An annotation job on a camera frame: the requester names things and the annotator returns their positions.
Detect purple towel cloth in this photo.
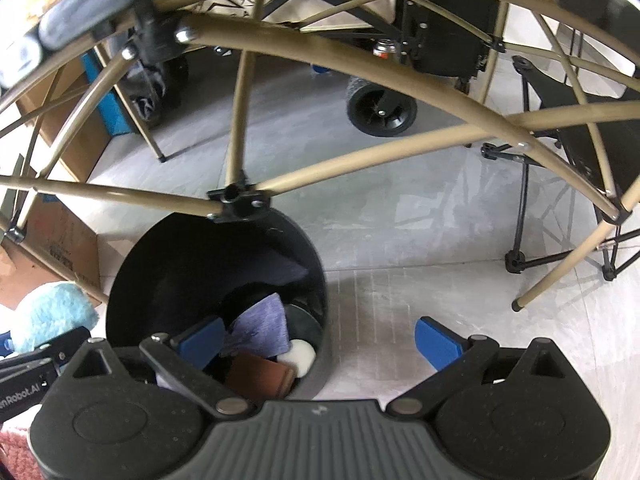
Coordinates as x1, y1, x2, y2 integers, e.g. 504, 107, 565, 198
221, 292, 291, 359

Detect light blue fluffy cloth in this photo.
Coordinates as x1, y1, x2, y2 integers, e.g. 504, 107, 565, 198
10, 282, 99, 353

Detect black round trash bin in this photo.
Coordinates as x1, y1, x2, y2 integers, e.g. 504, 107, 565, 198
105, 209, 331, 400

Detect brown leather pouch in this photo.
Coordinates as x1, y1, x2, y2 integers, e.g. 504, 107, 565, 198
224, 353, 296, 403

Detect pink knitted rug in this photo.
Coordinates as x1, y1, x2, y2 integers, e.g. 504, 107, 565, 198
1, 431, 43, 480

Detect white ball in bin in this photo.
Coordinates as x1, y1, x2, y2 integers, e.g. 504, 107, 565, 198
277, 339, 316, 378

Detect cardboard box with liner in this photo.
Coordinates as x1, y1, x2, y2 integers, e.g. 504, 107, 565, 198
1, 195, 101, 310

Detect tan folding camping table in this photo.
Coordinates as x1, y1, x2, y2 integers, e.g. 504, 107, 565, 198
0, 0, 640, 313

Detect black folding camp chair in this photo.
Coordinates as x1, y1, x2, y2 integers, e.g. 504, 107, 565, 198
480, 55, 639, 282

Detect blue panel under table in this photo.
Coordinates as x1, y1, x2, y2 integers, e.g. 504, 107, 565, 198
81, 53, 132, 136

